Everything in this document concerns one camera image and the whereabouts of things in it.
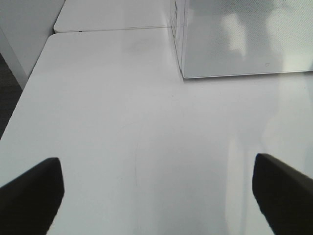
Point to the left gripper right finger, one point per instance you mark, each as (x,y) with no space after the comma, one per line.
(284,196)

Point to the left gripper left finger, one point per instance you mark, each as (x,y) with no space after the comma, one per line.
(30,202)

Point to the white microwave door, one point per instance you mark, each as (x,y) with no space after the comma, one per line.
(246,37)

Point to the white adjacent table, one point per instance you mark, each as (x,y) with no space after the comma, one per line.
(103,15)

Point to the white microwave oven body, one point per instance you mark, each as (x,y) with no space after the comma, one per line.
(177,23)

